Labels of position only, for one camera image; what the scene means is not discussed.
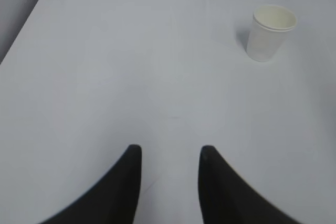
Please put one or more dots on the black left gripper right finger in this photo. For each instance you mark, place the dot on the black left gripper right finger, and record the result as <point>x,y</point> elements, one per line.
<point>225,197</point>

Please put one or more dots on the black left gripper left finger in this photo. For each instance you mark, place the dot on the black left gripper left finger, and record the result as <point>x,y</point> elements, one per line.
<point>113,199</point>

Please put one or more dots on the white paper cup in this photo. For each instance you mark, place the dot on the white paper cup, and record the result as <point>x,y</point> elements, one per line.
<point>270,27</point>

